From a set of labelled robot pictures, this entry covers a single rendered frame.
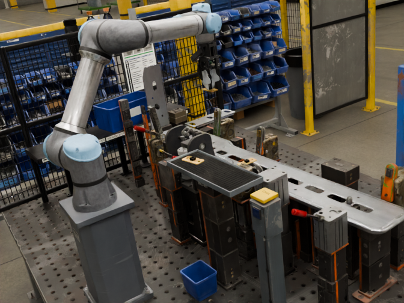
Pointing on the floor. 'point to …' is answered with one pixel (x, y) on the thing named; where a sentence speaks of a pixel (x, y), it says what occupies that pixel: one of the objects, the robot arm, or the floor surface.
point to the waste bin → (295, 82)
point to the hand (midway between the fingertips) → (208, 86)
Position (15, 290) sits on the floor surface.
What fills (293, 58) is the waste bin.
